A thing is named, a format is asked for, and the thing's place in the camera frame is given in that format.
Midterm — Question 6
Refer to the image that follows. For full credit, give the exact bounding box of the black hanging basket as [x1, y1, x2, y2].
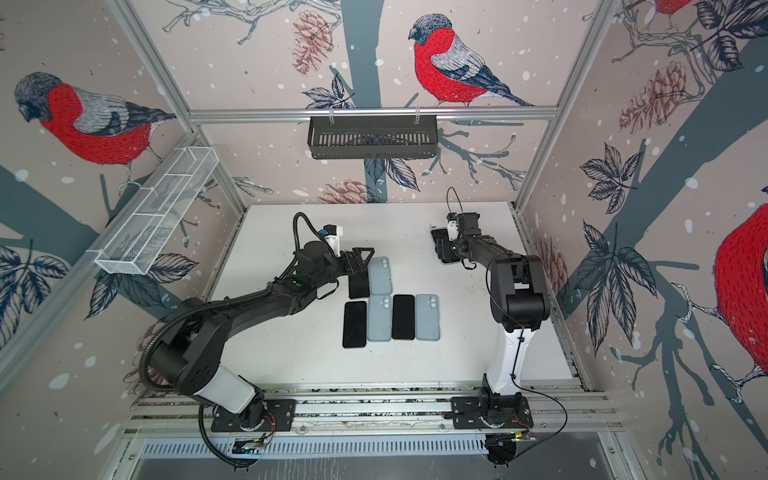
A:
[307, 115, 438, 160]

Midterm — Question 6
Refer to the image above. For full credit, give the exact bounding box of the black phone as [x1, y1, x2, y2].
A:
[391, 294, 416, 340]
[348, 270, 370, 300]

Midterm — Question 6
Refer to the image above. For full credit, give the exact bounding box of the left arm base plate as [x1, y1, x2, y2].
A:
[211, 399, 297, 433]

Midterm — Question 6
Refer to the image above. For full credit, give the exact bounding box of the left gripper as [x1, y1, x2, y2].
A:
[312, 246, 374, 290]

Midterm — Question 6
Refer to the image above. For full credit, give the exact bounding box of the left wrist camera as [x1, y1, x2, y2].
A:
[320, 224, 343, 257]

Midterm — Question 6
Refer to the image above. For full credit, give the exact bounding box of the white wire mesh basket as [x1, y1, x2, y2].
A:
[95, 146, 219, 275]

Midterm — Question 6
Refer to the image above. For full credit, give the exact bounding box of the light-blue case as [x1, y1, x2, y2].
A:
[415, 294, 440, 341]
[367, 295, 392, 342]
[368, 257, 393, 295]

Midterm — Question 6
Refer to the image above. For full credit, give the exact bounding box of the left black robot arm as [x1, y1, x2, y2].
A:
[138, 240, 375, 423]

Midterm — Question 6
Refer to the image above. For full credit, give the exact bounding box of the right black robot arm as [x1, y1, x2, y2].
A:
[431, 212, 551, 429]

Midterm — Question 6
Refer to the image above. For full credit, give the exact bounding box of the aluminium mounting rail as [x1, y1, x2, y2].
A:
[122, 383, 622, 439]

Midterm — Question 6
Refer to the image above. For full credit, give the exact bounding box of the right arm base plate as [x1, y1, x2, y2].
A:
[446, 393, 534, 430]

